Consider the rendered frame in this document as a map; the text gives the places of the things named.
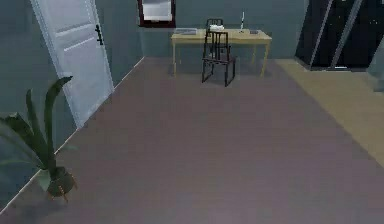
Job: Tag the small grey flat object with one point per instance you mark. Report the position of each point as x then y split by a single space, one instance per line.
254 32

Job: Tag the grey flat book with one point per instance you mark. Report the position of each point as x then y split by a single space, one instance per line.
185 31

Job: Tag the white room door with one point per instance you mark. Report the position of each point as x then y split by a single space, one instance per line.
80 63

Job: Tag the green house plant in pot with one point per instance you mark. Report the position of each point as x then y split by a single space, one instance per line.
43 146

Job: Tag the black wooden chair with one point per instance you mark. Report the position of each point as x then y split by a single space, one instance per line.
213 22
218 56

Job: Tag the light wooden table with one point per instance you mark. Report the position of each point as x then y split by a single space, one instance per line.
245 37

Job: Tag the dark red framed window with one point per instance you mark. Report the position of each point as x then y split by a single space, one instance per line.
156 11

